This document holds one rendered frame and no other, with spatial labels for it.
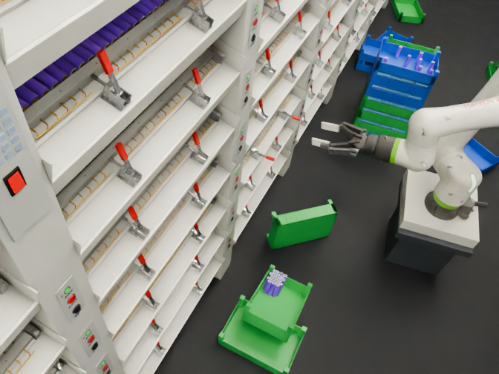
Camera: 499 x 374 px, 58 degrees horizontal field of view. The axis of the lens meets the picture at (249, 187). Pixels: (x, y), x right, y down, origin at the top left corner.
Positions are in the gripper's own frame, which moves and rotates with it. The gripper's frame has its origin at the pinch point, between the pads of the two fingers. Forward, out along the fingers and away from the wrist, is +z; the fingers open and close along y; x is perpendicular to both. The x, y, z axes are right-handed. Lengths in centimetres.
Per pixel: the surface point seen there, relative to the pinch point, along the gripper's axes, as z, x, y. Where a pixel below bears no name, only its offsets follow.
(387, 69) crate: -6, -18, 80
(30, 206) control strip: 4, 67, -105
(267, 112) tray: 18.3, 11.0, -7.8
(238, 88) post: 10, 43, -40
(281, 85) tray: 19.8, 11.8, 8.5
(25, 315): 9, 48, -112
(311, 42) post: 16.1, 19.0, 30.3
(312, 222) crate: 3, -51, -2
